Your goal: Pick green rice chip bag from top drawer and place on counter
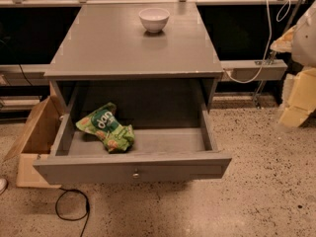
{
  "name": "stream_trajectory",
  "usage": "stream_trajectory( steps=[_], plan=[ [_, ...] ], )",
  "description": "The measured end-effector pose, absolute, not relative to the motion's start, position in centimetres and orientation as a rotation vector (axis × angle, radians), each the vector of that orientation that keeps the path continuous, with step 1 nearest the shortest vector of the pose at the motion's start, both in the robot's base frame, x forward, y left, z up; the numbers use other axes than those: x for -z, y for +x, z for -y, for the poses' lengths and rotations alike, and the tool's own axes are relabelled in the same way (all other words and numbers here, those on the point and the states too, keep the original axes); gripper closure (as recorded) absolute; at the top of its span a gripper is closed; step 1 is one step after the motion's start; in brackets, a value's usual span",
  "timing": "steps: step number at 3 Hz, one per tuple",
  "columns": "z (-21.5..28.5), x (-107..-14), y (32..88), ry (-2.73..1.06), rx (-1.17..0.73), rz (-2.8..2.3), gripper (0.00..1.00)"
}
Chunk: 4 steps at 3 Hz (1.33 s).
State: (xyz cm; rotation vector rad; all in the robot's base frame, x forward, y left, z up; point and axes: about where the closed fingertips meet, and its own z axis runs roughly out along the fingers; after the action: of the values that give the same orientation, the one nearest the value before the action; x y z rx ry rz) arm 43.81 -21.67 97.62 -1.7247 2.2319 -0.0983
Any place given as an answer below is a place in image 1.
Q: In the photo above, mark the brown cardboard box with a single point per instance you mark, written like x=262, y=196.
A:
x=35, y=139

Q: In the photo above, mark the open grey drawer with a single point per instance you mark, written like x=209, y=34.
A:
x=159, y=155

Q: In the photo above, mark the round metal drawer knob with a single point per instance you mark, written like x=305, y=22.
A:
x=135, y=174

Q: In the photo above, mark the white shoe tip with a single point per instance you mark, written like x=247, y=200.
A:
x=3, y=185

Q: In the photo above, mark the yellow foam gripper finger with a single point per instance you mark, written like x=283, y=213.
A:
x=298, y=97

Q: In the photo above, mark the metal diagonal rod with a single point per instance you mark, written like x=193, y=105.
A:
x=283, y=44

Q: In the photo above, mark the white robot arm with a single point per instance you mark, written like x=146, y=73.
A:
x=304, y=41

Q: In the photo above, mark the white ceramic bowl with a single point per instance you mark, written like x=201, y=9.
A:
x=154, y=20

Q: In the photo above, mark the green rice chip bag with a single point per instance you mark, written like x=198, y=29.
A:
x=103, y=124

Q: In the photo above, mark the grey metal rail shelf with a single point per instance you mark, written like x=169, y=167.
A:
x=245, y=70

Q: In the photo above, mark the grey wooden cabinet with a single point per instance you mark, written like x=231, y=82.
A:
x=111, y=56

